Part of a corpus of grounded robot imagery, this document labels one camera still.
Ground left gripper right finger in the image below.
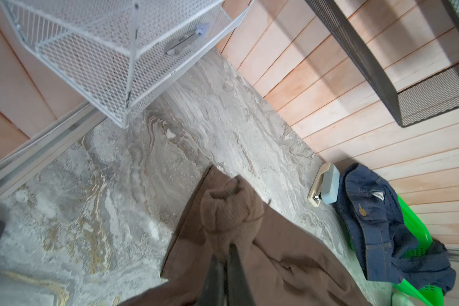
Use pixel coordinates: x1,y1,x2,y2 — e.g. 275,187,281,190
226,244,256,306

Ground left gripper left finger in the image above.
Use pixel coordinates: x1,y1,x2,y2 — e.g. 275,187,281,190
197,255,226,306

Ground brown trousers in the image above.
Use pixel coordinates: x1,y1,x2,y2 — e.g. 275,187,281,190
123,165,369,305

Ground dark blue denim jeans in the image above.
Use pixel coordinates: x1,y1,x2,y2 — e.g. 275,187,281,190
335,163,456,293

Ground green plastic basket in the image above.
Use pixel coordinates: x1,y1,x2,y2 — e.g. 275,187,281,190
347,196,445,306

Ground white wire mesh shelf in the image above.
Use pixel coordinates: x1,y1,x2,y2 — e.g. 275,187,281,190
1,1,252,128

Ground black wire mesh basket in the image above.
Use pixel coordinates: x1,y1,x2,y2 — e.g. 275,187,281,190
308,1,459,128

